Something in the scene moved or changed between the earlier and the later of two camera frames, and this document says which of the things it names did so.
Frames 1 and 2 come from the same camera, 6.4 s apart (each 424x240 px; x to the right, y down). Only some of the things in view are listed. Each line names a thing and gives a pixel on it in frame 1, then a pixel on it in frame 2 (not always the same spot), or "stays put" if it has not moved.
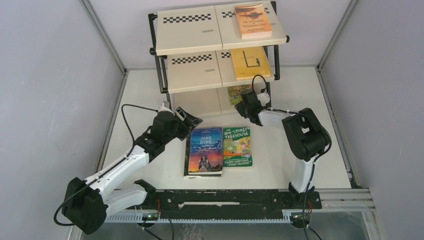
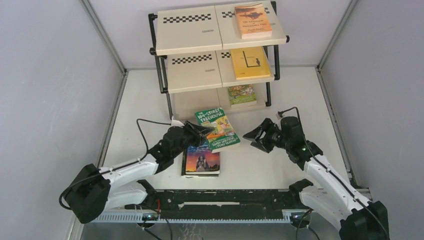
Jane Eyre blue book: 205,151 stays put
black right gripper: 239,107 → 267,125
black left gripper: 190,121 → 198,132
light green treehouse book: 235,92 stays put
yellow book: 249,61 stays put
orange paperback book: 252,21 stays put
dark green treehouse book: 237,150 → 224,135
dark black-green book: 186,161 stays put
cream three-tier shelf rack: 199,54 stays put
